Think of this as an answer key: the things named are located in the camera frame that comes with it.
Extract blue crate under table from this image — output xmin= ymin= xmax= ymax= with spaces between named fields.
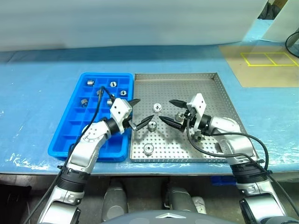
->
xmin=210 ymin=176 xmax=236 ymax=186

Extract dark grey robot torso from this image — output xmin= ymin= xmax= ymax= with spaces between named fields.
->
xmin=100 ymin=210 xmax=236 ymax=224

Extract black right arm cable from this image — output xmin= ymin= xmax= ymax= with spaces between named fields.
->
xmin=185 ymin=116 xmax=299 ymax=212

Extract tan mat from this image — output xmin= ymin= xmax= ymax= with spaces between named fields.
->
xmin=218 ymin=44 xmax=299 ymax=88

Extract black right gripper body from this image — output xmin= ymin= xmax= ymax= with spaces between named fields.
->
xmin=179 ymin=108 xmax=197 ymax=133

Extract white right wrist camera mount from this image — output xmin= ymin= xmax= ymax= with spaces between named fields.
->
xmin=186 ymin=93 xmax=207 ymax=130

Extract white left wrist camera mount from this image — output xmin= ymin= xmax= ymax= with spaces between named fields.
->
xmin=109 ymin=98 xmax=133 ymax=134

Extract blue compartment tray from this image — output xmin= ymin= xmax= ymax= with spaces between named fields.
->
xmin=47 ymin=72 xmax=134 ymax=163

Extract grey rounded robot leg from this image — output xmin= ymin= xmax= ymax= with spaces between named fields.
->
xmin=168 ymin=184 xmax=197 ymax=213
xmin=102 ymin=179 xmax=128 ymax=221

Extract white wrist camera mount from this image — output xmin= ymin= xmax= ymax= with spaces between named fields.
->
xmin=186 ymin=93 xmax=207 ymax=130
xmin=109 ymin=98 xmax=133 ymax=134

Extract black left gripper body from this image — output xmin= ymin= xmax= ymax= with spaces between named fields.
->
xmin=121 ymin=102 xmax=138 ymax=132

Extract yellow tape rectangle marking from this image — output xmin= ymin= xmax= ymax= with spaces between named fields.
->
xmin=241 ymin=52 xmax=299 ymax=67

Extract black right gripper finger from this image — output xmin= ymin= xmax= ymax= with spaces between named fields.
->
xmin=158 ymin=115 xmax=185 ymax=132
xmin=169 ymin=99 xmax=188 ymax=109

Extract white leaning panel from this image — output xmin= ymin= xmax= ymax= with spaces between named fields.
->
xmin=261 ymin=0 xmax=299 ymax=42

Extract black background cable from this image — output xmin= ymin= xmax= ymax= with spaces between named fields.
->
xmin=285 ymin=31 xmax=299 ymax=58

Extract perforated metal tray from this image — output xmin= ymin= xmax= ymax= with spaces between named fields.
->
xmin=129 ymin=72 xmax=259 ymax=163

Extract white rounded object under table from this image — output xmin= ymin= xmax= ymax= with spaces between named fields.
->
xmin=192 ymin=196 xmax=207 ymax=214

